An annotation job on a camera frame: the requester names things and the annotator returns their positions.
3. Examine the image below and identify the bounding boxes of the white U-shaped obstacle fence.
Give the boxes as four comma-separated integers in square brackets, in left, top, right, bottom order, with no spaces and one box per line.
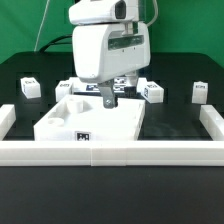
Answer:
[0,104,224,166]

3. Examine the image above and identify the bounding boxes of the black cables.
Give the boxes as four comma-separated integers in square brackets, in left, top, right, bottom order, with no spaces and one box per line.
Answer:
[39,34,73,53]

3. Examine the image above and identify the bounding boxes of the white square table top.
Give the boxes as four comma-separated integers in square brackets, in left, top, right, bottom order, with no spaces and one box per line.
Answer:
[34,95,145,141]

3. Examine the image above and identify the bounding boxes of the white cable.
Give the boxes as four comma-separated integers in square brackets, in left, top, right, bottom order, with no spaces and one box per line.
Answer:
[34,0,51,53]

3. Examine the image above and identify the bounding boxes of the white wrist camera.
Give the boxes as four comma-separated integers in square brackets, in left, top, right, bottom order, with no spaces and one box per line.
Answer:
[69,0,139,25]

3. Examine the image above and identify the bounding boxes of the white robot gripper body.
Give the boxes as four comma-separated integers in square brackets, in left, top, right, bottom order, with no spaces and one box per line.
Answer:
[72,22,149,83]

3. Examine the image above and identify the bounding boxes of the white sheet of tags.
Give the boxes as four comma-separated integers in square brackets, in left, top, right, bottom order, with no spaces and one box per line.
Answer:
[68,76,148,94]

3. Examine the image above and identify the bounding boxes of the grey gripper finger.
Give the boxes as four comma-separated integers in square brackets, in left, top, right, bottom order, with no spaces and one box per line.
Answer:
[125,71,138,95]
[98,80,118,109]

